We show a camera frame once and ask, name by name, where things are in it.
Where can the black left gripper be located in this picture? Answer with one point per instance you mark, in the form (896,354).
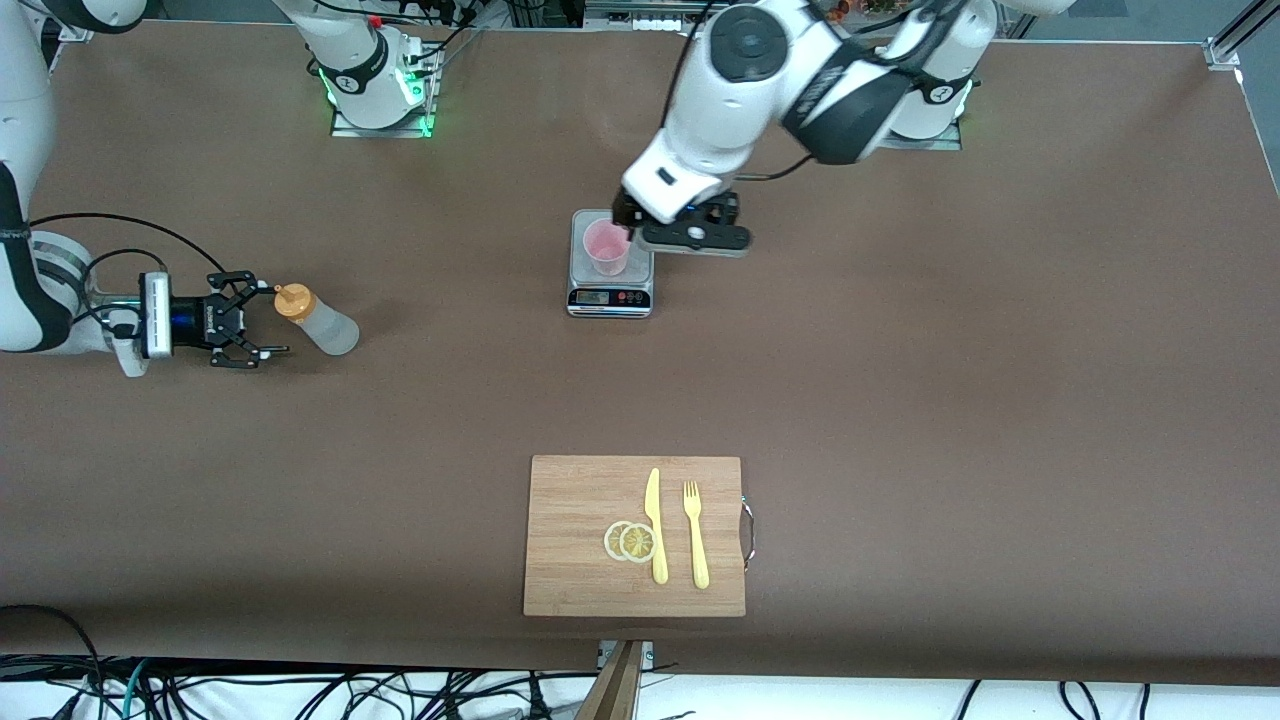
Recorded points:
(624,212)

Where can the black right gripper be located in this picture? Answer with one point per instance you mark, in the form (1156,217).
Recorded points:
(207,319)

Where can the pink plastic cup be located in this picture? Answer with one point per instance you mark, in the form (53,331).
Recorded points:
(603,255)

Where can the clear sauce bottle orange cap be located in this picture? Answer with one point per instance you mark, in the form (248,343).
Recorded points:
(325,330)

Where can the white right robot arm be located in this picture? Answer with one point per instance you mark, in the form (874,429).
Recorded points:
(20,120)

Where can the silver digital kitchen scale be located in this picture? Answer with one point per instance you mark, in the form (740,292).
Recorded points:
(612,297)

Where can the brown table cover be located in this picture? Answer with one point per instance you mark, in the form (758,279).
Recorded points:
(200,500)

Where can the white power strip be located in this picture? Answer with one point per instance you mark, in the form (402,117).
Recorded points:
(645,22)

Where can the wooden cutting board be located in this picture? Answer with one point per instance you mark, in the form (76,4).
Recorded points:
(570,520)

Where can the yellow plastic knife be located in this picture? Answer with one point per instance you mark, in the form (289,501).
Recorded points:
(657,540)

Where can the lemon slice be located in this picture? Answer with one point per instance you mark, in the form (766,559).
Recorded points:
(611,541)
(637,543)

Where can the yellow plastic fork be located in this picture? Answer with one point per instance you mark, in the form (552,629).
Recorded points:
(699,560)

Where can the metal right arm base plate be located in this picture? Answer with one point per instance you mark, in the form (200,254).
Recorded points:
(380,131)

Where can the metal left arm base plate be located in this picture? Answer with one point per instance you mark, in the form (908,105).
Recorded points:
(930,144)

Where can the small metal bracket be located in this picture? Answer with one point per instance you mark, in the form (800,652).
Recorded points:
(648,655)

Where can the wooden post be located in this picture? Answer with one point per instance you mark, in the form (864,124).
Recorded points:
(615,690)

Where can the aluminium frame corner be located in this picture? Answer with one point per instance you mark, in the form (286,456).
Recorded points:
(1222,52)

